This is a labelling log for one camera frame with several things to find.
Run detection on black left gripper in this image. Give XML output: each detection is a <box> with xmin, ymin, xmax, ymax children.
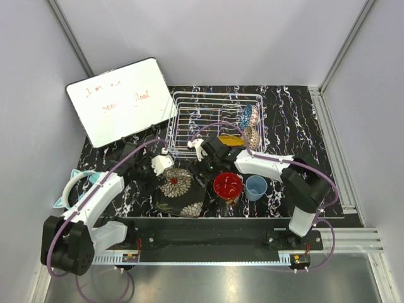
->
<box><xmin>134</xmin><ymin>152</ymin><xmax>167</xmax><ymax>196</ymax></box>

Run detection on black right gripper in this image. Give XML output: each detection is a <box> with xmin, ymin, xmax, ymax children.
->
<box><xmin>187</xmin><ymin>153</ymin><xmax>222</xmax><ymax>189</ymax></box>

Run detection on yellow round plate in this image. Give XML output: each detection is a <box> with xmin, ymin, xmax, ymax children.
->
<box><xmin>218</xmin><ymin>134</ymin><xmax>246</xmax><ymax>147</ymax></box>

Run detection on beige red patterned bowl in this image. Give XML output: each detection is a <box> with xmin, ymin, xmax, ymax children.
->
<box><xmin>244</xmin><ymin>126</ymin><xmax>261</xmax><ymax>151</ymax></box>

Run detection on white wire dish rack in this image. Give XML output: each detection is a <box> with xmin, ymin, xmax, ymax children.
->
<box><xmin>166</xmin><ymin>91</ymin><xmax>268</xmax><ymax>158</ymax></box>

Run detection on black floral square plate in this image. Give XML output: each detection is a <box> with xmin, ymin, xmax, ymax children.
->
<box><xmin>155</xmin><ymin>168</ymin><xmax>206</xmax><ymax>218</ymax></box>

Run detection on blue patterned bowl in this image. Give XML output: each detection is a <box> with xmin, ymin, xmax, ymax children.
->
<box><xmin>240</xmin><ymin>104</ymin><xmax>259</xmax><ymax>129</ymax></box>

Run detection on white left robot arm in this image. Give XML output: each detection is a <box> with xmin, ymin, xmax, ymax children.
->
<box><xmin>40</xmin><ymin>149</ymin><xmax>174</xmax><ymax>278</ymax></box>

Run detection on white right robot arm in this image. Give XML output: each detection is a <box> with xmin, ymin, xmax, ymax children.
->
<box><xmin>187</xmin><ymin>137</ymin><xmax>332</xmax><ymax>251</ymax></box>

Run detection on light blue plastic cup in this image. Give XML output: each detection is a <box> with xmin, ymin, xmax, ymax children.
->
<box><xmin>245</xmin><ymin>175</ymin><xmax>268</xmax><ymax>201</ymax></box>

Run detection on white whiteboard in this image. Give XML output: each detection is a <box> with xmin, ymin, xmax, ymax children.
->
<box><xmin>66</xmin><ymin>57</ymin><xmax>177</xmax><ymax>148</ymax></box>

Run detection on black marble mat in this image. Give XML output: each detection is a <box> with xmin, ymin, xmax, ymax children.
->
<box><xmin>77</xmin><ymin>85</ymin><xmax>336</xmax><ymax>218</ymax></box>

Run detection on teal cat ear headphones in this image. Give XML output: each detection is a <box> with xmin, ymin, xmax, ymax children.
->
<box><xmin>52</xmin><ymin>169</ymin><xmax>105</xmax><ymax>211</ymax></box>

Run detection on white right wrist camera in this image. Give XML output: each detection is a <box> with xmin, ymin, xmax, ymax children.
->
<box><xmin>187</xmin><ymin>139</ymin><xmax>208</xmax><ymax>162</ymax></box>

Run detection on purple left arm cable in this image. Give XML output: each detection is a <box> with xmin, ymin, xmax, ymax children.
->
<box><xmin>45</xmin><ymin>138</ymin><xmax>170</xmax><ymax>300</ymax></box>

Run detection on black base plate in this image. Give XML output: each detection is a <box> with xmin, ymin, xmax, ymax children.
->
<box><xmin>97</xmin><ymin>217</ymin><xmax>323</xmax><ymax>263</ymax></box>

